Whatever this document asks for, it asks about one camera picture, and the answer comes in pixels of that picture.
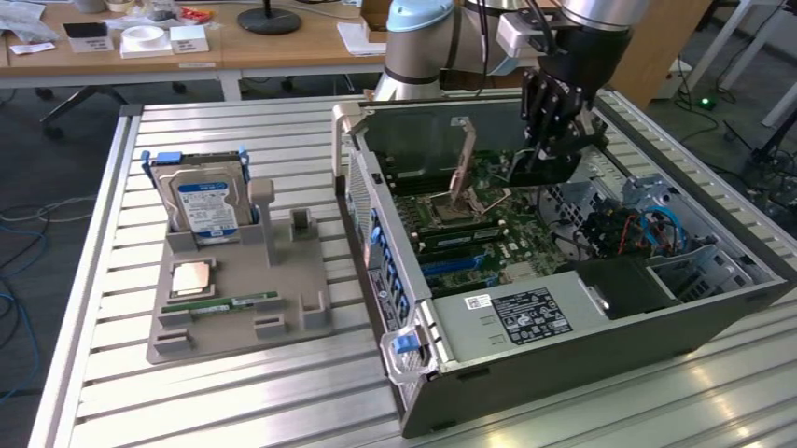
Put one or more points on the green motherboard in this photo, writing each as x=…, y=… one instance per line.
x=529, y=242

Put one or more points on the grey plastic bag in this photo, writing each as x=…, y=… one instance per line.
x=25, y=23

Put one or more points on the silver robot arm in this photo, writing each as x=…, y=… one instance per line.
x=417, y=46

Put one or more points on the copper-topped CPU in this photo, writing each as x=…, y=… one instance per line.
x=190, y=277

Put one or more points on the brown cardboard box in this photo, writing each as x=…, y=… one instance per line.
x=374, y=16

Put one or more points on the grey parts rack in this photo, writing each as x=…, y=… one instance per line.
x=249, y=280

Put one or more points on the grey power supply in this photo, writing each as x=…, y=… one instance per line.
x=473, y=326

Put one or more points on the white flat box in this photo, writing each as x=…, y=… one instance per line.
x=150, y=52

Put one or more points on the white cube box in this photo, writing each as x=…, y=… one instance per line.
x=188, y=44

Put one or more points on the hard disk with blue carrier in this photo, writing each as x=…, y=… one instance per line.
x=200, y=205

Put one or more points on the white box with black top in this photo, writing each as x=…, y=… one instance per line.
x=90, y=44

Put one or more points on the silver heatsink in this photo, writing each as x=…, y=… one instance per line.
x=524, y=271

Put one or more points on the white tape roll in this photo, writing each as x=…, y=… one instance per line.
x=142, y=43

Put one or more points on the dark bag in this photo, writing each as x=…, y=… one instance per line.
x=160, y=11

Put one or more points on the red and white paper label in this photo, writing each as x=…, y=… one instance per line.
x=31, y=48

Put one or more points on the wooden cabinet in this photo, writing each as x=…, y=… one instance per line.
x=672, y=56

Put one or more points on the CPU socket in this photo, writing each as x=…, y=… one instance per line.
x=443, y=217

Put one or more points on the open metal disk bay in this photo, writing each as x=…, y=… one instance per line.
x=716, y=261

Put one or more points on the green RAM stick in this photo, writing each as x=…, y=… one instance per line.
x=218, y=303

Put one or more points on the white device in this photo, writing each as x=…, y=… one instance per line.
x=676, y=84

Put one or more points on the black graphics card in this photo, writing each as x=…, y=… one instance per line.
x=548, y=170

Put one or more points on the white table frame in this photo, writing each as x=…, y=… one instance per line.
x=782, y=109

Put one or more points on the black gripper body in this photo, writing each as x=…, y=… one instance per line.
x=585, y=60

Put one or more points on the red and white pack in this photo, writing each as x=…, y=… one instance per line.
x=194, y=16

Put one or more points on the grey cup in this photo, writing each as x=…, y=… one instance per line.
x=89, y=5

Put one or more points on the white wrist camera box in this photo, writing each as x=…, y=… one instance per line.
x=517, y=32

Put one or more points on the RAM stick with blue label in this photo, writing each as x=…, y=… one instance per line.
x=464, y=237

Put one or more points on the beige tape roll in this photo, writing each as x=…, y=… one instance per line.
x=118, y=5

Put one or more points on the black chair base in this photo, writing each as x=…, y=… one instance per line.
x=75, y=106

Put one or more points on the white paper stack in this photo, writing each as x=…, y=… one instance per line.
x=358, y=42

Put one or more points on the black lamp base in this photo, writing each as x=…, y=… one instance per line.
x=262, y=23

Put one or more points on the black box with green light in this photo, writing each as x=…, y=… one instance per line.
x=707, y=102

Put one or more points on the blue plastic latch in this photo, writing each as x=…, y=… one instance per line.
x=408, y=346

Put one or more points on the perforated metal disk bay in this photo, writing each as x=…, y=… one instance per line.
x=564, y=205

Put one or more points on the black expansion slot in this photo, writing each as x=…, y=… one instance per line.
x=449, y=256

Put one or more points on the wooden desk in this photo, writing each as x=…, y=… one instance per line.
x=75, y=63

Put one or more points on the dark grey PC case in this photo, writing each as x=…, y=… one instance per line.
x=561, y=373

